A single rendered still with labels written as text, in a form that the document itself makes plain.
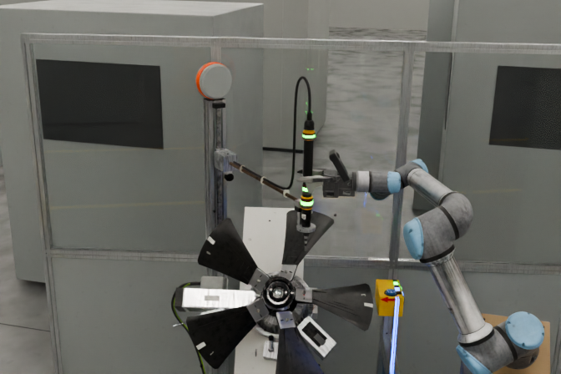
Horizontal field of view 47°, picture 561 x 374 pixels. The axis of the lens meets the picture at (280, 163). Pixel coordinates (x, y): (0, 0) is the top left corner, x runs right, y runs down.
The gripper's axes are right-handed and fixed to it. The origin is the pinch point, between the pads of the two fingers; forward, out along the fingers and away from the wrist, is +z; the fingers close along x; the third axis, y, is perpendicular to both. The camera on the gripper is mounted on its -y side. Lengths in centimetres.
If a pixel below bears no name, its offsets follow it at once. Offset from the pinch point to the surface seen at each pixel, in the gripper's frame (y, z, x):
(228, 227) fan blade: 26.0, 26.8, 11.1
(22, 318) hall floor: 167, 189, 168
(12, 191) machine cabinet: 91, 208, 213
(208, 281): 51, 35, 15
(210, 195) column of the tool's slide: 30, 40, 54
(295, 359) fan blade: 65, -1, -16
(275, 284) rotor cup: 41.8, 7.9, -3.4
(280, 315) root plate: 53, 5, -7
